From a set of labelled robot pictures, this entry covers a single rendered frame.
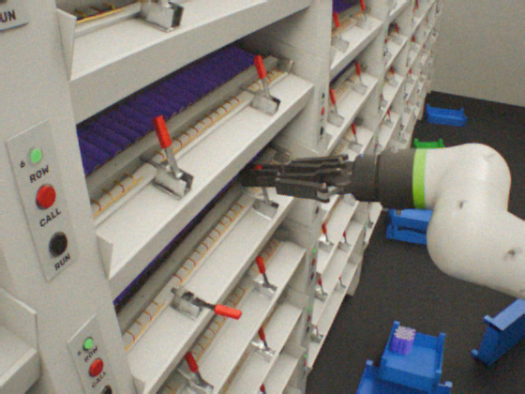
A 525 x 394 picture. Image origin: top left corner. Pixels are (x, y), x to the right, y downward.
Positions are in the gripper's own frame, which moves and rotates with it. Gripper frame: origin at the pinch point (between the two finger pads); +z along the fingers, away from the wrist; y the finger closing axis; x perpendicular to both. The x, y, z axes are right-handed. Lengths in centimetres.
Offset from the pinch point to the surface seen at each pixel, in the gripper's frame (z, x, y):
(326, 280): 13, -63, 51
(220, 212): 4.1, -2.5, -8.5
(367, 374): 0, -101, 47
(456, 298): -25, -108, 102
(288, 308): 9.0, -44.2, 16.0
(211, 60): 7.7, 19.6, 4.5
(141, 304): 3.8, -2.6, -32.0
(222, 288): -1.0, -8.1, -20.3
